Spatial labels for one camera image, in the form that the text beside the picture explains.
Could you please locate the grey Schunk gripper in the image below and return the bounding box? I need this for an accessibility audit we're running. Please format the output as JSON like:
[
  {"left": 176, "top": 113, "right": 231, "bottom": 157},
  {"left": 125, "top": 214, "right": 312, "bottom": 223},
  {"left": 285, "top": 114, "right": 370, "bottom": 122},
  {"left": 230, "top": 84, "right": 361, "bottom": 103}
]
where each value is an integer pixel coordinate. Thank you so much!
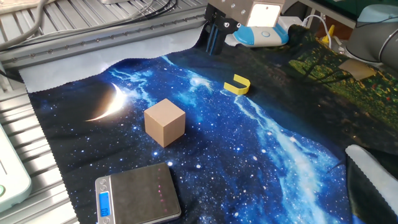
[{"left": 204, "top": 0, "right": 285, "bottom": 56}]

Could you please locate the tan wooden cube block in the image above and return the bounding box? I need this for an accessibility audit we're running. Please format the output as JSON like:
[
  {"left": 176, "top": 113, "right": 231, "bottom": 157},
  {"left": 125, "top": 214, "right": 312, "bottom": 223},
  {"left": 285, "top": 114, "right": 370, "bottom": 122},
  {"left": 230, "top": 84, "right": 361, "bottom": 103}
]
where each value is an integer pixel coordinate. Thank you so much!
[{"left": 143, "top": 98, "right": 187, "bottom": 148}]

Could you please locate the silver digital pocket scale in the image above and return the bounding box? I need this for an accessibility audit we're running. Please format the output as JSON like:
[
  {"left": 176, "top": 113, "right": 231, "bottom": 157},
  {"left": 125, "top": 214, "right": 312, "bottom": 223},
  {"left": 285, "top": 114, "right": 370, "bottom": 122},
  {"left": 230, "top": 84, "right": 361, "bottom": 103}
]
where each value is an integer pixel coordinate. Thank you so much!
[{"left": 95, "top": 162, "right": 182, "bottom": 224}]

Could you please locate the white and blue desk lamp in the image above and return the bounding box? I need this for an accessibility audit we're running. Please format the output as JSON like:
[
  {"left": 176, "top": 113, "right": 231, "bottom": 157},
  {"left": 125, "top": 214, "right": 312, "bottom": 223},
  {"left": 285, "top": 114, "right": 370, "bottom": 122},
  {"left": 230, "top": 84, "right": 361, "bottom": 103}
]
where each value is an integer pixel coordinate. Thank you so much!
[{"left": 225, "top": 17, "right": 290, "bottom": 48}]

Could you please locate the yellow U-shaped plastic clip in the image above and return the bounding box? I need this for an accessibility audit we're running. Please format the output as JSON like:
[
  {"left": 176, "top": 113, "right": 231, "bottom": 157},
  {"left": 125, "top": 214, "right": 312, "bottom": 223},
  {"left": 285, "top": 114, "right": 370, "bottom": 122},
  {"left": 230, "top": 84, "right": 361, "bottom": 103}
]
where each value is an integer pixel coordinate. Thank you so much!
[{"left": 223, "top": 73, "right": 251, "bottom": 96}]

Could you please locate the white power adapter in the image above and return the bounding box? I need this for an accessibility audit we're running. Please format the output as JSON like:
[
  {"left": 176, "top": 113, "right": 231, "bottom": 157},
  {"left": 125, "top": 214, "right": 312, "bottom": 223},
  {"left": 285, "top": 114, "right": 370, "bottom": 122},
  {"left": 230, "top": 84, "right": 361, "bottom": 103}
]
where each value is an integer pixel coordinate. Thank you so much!
[{"left": 278, "top": 15, "right": 304, "bottom": 30}]

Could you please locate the yellow plug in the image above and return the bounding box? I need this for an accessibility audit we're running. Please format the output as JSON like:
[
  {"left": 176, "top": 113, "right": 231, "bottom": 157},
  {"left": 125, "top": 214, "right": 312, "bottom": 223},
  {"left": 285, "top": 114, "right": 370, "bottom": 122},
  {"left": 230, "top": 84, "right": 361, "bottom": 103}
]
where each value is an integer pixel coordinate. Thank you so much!
[{"left": 322, "top": 24, "right": 336, "bottom": 44}]

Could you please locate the galaxy print cloth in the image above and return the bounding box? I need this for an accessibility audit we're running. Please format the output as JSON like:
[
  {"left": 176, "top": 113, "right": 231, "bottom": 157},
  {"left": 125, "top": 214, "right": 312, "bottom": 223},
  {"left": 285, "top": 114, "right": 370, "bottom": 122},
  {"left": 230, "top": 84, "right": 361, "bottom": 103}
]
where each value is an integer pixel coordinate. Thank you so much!
[{"left": 18, "top": 23, "right": 398, "bottom": 224}]

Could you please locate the tan wooden piece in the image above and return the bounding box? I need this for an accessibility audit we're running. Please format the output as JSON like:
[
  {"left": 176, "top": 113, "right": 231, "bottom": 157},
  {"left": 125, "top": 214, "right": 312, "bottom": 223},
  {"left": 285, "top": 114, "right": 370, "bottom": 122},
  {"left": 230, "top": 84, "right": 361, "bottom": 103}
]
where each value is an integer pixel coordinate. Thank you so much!
[{"left": 338, "top": 58, "right": 377, "bottom": 82}]

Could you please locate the white teach pendant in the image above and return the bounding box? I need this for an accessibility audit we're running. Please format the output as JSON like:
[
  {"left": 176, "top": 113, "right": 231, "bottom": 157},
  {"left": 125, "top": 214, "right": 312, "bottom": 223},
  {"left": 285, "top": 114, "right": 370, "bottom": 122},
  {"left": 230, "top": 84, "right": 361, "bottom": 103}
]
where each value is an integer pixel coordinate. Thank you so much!
[{"left": 0, "top": 123, "right": 33, "bottom": 214}]

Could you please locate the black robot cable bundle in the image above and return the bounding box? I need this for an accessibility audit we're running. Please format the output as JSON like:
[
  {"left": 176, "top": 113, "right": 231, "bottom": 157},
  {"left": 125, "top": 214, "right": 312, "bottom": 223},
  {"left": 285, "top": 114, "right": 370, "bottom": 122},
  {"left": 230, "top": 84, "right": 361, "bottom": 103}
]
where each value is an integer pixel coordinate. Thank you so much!
[{"left": 43, "top": 0, "right": 178, "bottom": 32}]

